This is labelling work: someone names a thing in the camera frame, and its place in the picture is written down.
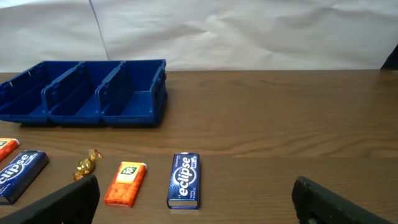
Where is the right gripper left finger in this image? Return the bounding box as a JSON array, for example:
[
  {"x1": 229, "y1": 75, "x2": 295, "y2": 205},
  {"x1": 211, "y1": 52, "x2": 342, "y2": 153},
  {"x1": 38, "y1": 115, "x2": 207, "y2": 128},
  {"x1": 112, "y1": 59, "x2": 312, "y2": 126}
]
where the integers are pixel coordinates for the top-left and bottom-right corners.
[{"x1": 0, "y1": 174, "x2": 101, "y2": 224}]

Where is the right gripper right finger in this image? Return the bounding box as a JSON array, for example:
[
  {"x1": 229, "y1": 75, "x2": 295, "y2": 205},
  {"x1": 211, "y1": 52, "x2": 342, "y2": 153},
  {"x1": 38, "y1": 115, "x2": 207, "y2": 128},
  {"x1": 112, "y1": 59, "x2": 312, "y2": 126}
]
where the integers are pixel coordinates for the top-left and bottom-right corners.
[{"x1": 291, "y1": 175, "x2": 394, "y2": 224}]

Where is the gold candy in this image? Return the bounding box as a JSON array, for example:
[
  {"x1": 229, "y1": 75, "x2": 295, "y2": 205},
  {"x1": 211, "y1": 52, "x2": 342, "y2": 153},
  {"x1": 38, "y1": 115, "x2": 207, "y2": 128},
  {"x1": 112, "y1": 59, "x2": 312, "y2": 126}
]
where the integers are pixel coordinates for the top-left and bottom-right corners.
[{"x1": 72, "y1": 149, "x2": 103, "y2": 182}]

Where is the blue candy pack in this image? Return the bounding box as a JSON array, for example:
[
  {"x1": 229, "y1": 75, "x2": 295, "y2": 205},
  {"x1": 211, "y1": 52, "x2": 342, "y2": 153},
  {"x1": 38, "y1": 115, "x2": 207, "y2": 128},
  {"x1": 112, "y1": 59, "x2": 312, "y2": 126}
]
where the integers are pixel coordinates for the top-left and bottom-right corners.
[
  {"x1": 0, "y1": 150, "x2": 50, "y2": 205},
  {"x1": 167, "y1": 152, "x2": 201, "y2": 210}
]

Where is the orange candy box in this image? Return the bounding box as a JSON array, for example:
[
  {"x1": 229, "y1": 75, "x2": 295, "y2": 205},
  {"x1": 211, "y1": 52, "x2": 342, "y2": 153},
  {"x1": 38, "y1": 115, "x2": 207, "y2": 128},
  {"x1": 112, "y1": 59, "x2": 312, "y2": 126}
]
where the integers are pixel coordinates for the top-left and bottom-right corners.
[
  {"x1": 103, "y1": 161, "x2": 148, "y2": 208},
  {"x1": 0, "y1": 138, "x2": 21, "y2": 163}
]

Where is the blue tray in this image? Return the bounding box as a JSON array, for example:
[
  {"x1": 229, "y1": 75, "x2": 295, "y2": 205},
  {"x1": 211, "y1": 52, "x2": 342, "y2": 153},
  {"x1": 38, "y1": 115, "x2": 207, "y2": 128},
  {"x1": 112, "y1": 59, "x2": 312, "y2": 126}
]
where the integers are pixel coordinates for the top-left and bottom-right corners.
[{"x1": 0, "y1": 58, "x2": 169, "y2": 128}]

